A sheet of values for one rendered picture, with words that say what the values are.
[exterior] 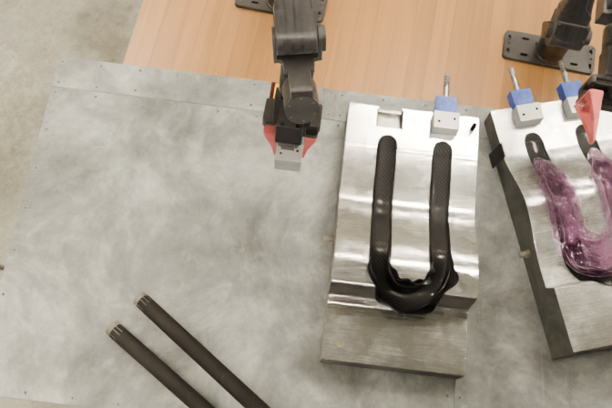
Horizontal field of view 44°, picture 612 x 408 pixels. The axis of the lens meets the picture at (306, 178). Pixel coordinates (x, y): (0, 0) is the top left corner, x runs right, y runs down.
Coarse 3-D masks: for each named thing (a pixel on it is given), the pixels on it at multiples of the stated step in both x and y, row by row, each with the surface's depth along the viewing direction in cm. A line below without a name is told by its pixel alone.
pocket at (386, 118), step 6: (378, 108) 149; (378, 114) 151; (384, 114) 151; (390, 114) 150; (396, 114) 150; (402, 114) 150; (378, 120) 151; (384, 120) 151; (390, 120) 151; (396, 120) 151; (402, 120) 150; (378, 126) 150; (384, 126) 150; (390, 126) 150; (396, 126) 150; (402, 126) 149
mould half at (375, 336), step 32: (352, 128) 147; (384, 128) 147; (416, 128) 147; (352, 160) 145; (416, 160) 145; (352, 192) 143; (416, 192) 144; (352, 224) 139; (416, 224) 140; (352, 256) 134; (416, 256) 134; (352, 288) 134; (352, 320) 137; (384, 320) 137; (416, 320) 138; (448, 320) 138; (352, 352) 135; (384, 352) 135; (416, 352) 136; (448, 352) 136
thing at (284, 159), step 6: (276, 150) 137; (282, 150) 137; (288, 150) 138; (294, 150) 138; (300, 150) 138; (276, 156) 137; (282, 156) 137; (288, 156) 137; (294, 156) 137; (300, 156) 137; (276, 162) 138; (282, 162) 138; (288, 162) 138; (294, 162) 137; (300, 162) 137; (276, 168) 142; (282, 168) 141; (288, 168) 141; (294, 168) 141; (300, 168) 140
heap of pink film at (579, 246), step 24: (552, 168) 145; (600, 168) 144; (552, 192) 141; (576, 192) 143; (600, 192) 143; (552, 216) 141; (576, 216) 141; (576, 240) 140; (600, 240) 140; (576, 264) 139; (600, 264) 139
